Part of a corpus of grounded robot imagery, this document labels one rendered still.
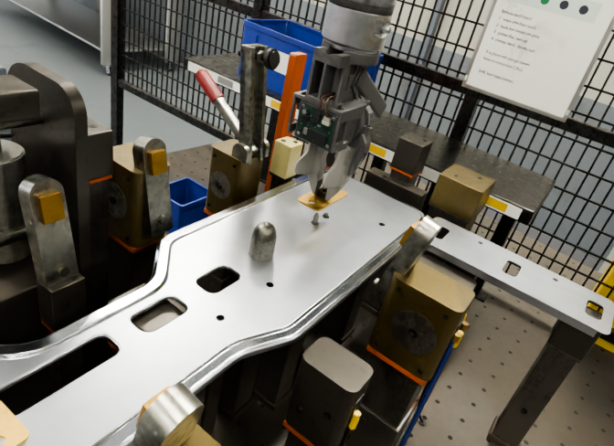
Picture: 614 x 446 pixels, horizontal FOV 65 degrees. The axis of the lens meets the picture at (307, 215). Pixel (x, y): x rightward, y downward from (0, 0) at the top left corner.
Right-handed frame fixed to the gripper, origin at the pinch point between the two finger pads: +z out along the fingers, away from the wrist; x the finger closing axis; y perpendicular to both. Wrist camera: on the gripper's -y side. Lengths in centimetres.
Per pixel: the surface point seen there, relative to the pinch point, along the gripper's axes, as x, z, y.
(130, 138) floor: -213, 108, -129
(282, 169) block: -11.8, 4.3, -6.1
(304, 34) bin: -43, -7, -52
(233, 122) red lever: -17.9, -3.0, 0.6
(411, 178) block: 3.0, 5.8, -27.7
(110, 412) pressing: 6.2, 5.7, 39.5
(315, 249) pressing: 3.8, 6.2, 5.6
